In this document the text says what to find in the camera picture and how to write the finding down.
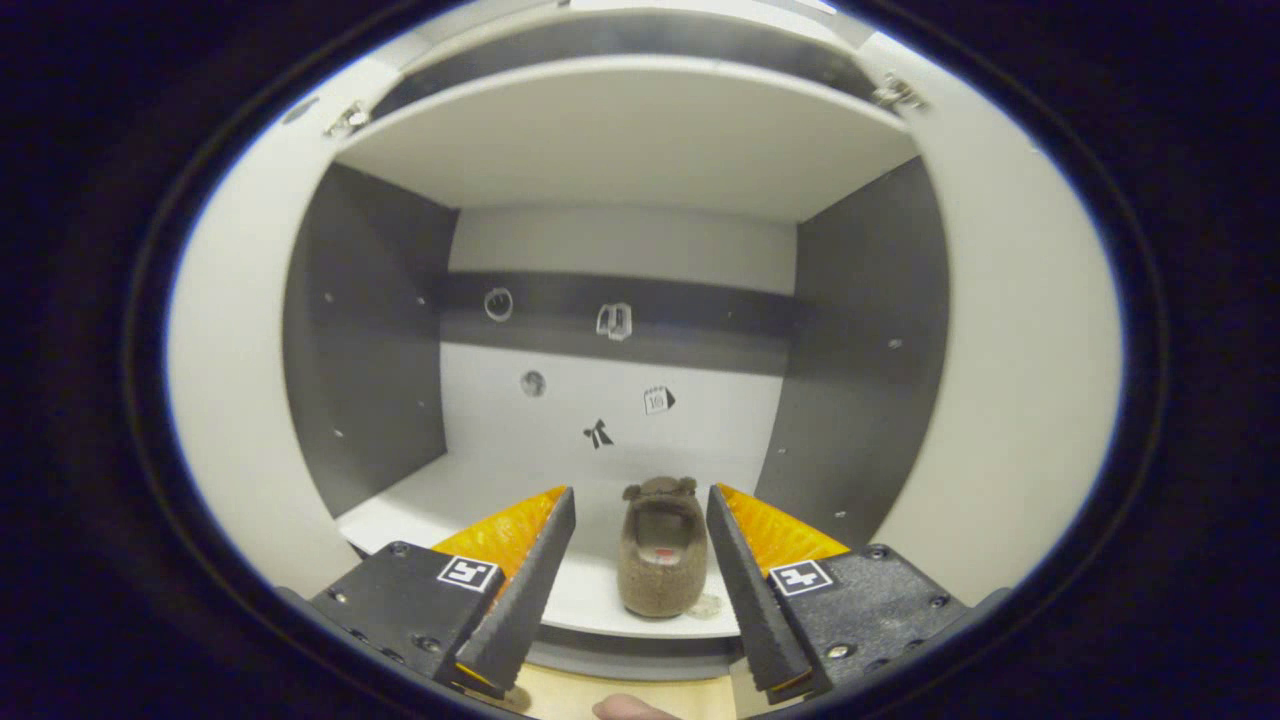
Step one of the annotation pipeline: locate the brown fuzzy slipper shoe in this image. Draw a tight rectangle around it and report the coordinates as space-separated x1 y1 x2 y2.
617 476 709 618

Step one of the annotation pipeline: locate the white shoe cabinet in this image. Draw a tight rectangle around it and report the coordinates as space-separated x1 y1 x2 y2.
280 0 951 681

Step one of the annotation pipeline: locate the white cabinet shelf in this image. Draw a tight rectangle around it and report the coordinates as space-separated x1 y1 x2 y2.
335 55 919 223
335 455 771 641

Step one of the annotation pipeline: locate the metal door hinge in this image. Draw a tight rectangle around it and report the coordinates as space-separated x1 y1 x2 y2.
323 100 371 139
872 75 926 113

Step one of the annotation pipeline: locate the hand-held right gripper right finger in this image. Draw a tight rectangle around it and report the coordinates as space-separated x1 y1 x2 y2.
706 484 971 701

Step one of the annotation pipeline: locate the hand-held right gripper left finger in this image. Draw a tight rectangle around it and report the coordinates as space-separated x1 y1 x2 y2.
310 486 577 701

